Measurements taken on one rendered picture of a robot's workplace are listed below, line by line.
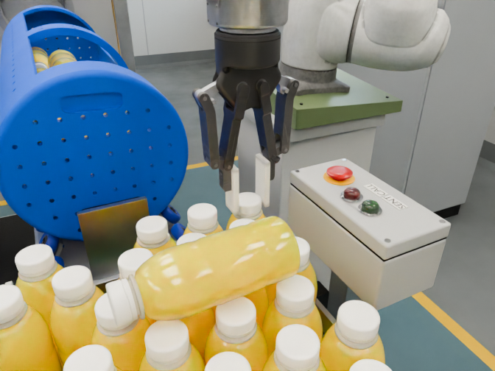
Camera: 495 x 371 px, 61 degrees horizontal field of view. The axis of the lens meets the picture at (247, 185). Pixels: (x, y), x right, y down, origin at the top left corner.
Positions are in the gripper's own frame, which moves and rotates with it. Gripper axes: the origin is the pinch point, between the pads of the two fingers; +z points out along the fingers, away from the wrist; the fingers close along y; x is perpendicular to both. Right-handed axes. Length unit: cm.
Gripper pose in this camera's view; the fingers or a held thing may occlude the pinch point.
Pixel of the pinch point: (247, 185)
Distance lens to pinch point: 56.7
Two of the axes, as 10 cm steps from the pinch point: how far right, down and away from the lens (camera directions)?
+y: -8.9, 2.2, -3.9
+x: 4.5, 4.4, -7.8
